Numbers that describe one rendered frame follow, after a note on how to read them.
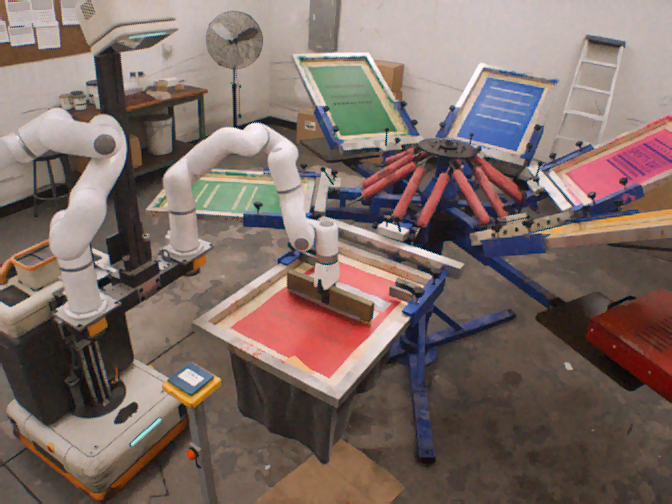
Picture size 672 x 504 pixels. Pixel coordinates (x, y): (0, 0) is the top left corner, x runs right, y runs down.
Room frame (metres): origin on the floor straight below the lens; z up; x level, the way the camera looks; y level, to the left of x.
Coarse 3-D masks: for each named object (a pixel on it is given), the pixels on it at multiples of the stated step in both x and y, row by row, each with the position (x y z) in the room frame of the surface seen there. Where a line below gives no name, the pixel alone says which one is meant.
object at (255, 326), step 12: (348, 276) 1.72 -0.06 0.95; (360, 276) 1.73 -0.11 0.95; (276, 300) 1.52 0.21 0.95; (252, 312) 1.44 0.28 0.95; (264, 312) 1.44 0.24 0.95; (240, 324) 1.36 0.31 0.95; (252, 324) 1.37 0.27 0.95; (264, 324) 1.38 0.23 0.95; (276, 324) 1.38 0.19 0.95; (252, 336) 1.31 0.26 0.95; (264, 336) 1.31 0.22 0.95; (276, 336) 1.32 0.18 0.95; (288, 336) 1.32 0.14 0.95; (276, 348) 1.25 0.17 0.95
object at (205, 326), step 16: (352, 256) 1.86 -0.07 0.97; (368, 256) 1.83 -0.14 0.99; (272, 272) 1.65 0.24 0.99; (400, 272) 1.75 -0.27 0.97; (416, 272) 1.73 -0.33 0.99; (256, 288) 1.54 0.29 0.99; (224, 304) 1.42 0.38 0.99; (240, 304) 1.47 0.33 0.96; (208, 320) 1.33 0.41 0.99; (400, 320) 1.40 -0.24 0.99; (208, 336) 1.27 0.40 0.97; (224, 336) 1.25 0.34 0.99; (384, 336) 1.31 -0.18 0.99; (240, 352) 1.20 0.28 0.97; (256, 352) 1.19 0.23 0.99; (368, 352) 1.22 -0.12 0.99; (384, 352) 1.26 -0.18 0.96; (272, 368) 1.13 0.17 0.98; (288, 368) 1.13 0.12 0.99; (352, 368) 1.15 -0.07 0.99; (368, 368) 1.16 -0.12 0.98; (304, 384) 1.07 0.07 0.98; (320, 384) 1.07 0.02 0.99; (336, 384) 1.07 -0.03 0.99; (352, 384) 1.08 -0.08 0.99; (336, 400) 1.02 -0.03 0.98
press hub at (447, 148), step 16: (432, 144) 2.40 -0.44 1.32; (448, 144) 2.39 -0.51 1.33; (464, 144) 2.48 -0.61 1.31; (416, 192) 2.52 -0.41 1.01; (448, 192) 2.34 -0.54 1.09; (416, 208) 2.31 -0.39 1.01; (464, 208) 2.35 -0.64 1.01; (432, 224) 2.32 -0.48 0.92; (432, 240) 2.34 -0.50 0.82; (448, 240) 2.22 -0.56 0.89; (432, 304) 2.41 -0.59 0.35; (400, 336) 2.41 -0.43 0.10; (416, 336) 2.35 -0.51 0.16; (416, 352) 2.32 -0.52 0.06; (432, 352) 2.39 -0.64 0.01
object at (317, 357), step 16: (368, 288) 1.64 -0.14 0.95; (384, 288) 1.65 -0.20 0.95; (304, 336) 1.33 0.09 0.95; (352, 336) 1.34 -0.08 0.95; (368, 336) 1.35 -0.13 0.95; (288, 352) 1.24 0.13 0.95; (304, 352) 1.25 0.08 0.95; (320, 352) 1.25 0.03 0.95; (336, 352) 1.26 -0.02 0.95; (352, 352) 1.26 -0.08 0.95; (320, 368) 1.18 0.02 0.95; (336, 368) 1.18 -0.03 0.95
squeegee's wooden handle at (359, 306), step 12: (288, 276) 1.57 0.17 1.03; (300, 276) 1.54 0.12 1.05; (288, 288) 1.57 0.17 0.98; (300, 288) 1.54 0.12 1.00; (312, 288) 1.51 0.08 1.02; (336, 288) 1.48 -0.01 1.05; (336, 300) 1.46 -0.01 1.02; (348, 300) 1.44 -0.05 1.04; (360, 300) 1.42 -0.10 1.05; (360, 312) 1.41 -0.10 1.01; (372, 312) 1.41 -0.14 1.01
